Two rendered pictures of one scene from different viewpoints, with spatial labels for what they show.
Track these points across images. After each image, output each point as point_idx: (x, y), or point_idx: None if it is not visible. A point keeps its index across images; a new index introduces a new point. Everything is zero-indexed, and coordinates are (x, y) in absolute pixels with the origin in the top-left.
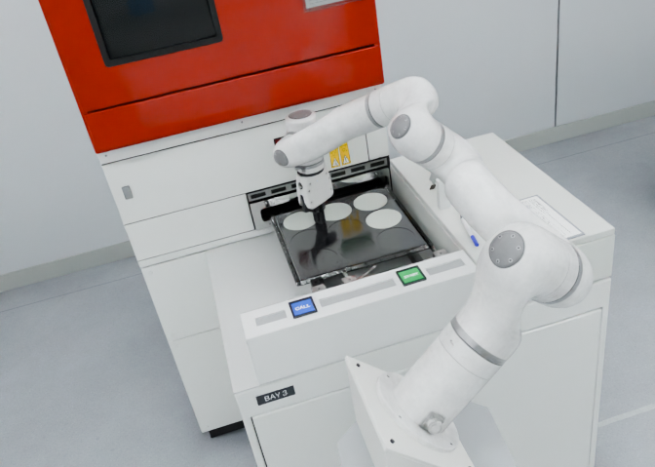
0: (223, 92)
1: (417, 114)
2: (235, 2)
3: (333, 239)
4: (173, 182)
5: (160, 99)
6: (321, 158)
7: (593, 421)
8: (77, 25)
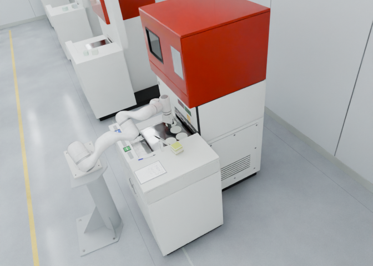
0: (164, 76)
1: (118, 114)
2: (164, 57)
3: (159, 133)
4: (164, 89)
5: (156, 68)
6: (164, 111)
7: (158, 241)
8: (146, 39)
